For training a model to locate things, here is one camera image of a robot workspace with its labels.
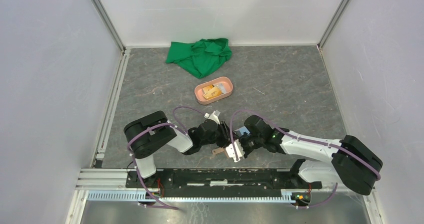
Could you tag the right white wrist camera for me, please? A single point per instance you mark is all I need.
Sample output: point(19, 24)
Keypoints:
point(235, 151)

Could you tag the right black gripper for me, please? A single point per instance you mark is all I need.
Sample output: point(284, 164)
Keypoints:
point(246, 152)

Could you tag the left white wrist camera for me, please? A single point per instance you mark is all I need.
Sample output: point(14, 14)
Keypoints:
point(214, 116)

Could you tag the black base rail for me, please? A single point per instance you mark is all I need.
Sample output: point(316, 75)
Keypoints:
point(222, 182)

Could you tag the brown leather card holder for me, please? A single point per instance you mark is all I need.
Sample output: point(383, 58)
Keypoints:
point(236, 135)

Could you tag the green cloth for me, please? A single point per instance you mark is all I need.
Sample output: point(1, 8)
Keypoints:
point(200, 58)

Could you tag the gold card in tray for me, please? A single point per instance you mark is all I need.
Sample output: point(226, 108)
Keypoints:
point(210, 92)

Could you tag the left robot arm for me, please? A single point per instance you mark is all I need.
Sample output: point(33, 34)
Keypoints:
point(148, 134)

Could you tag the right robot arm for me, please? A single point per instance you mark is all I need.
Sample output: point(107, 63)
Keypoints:
point(347, 161)

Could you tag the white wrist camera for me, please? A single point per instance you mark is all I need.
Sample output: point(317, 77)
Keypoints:
point(214, 116)
point(235, 151)

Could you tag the pink oval tray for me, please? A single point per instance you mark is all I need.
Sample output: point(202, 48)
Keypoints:
point(199, 94)

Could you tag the silver card in tray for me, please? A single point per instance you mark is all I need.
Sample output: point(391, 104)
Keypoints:
point(221, 87)

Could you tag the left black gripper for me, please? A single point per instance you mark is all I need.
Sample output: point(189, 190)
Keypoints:
point(225, 130)

